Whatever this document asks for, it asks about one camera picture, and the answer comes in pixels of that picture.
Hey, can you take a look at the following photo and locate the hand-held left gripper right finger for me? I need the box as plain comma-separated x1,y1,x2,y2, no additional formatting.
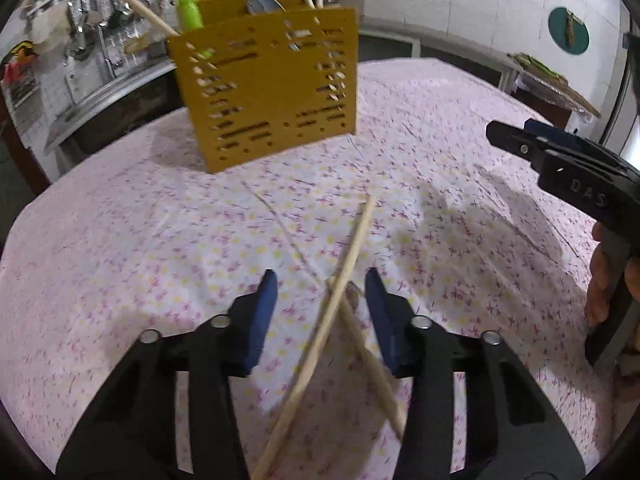
364,267,586,480

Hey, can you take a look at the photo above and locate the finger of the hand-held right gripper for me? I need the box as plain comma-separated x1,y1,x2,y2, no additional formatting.
524,118,627,162
486,120,557,172

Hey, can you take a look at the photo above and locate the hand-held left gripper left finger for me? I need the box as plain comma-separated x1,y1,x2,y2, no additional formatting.
55,269,279,480

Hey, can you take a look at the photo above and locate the yellow perforated utensil holder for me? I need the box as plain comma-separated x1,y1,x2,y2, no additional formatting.
166,0,361,175

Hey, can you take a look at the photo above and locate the row of hanging kitchen utensils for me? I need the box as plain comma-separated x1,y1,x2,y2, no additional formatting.
65,0,171,56

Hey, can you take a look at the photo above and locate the person's right hand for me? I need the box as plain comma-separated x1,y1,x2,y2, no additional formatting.
584,221,640,386

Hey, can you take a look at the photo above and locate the tray with vegetables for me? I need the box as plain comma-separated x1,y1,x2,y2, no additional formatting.
507,52,601,118

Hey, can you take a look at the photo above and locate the green round board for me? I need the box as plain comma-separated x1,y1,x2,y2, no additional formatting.
547,6,591,53

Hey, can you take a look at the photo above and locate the pink floral tablecloth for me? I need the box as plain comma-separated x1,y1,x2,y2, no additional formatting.
0,57,623,480

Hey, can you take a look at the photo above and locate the wire wall rack with cloths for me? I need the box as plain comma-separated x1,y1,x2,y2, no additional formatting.
0,40,41,116

